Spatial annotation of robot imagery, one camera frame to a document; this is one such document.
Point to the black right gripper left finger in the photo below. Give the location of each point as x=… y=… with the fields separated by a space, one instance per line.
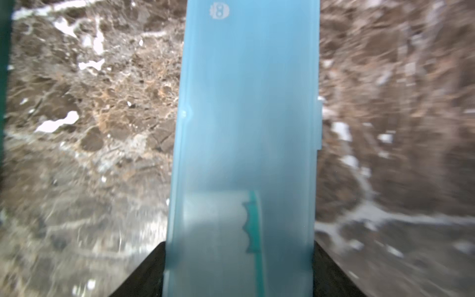
x=147 y=279

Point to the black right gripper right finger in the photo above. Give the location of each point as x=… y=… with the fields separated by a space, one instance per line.
x=329 y=279

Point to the dark green pencil case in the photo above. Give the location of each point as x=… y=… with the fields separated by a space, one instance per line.
x=6 y=29

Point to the light blue pencil case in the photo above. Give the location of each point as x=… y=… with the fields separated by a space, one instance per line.
x=242 y=206

